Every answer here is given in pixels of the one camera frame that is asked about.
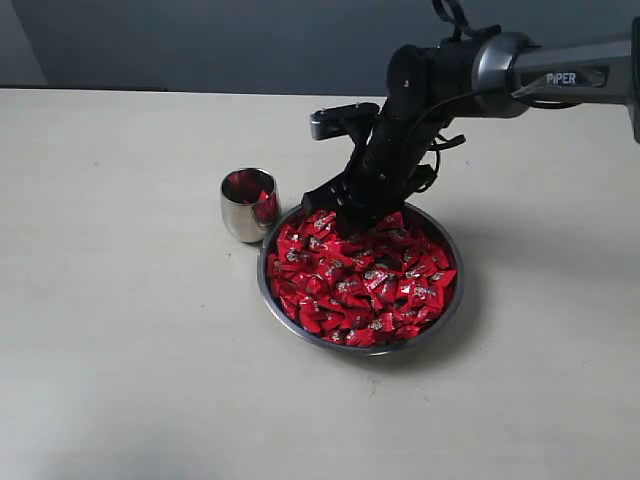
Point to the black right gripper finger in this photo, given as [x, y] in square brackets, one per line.
[351, 223]
[331, 196]

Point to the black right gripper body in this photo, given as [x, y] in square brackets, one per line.
[384, 169]

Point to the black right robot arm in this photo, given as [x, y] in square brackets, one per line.
[490, 74]

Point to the steel bowl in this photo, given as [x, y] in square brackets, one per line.
[360, 275]

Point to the pile of red candies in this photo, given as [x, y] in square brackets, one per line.
[360, 285]

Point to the stainless steel cup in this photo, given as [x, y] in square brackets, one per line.
[249, 203]

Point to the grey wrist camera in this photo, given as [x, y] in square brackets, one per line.
[353, 120]

